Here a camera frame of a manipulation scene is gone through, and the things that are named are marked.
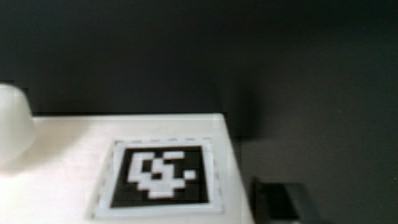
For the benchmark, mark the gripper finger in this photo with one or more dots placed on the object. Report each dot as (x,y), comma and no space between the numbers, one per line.
(281,204)

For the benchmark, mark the white drawer with knob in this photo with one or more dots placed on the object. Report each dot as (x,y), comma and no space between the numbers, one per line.
(116,169)

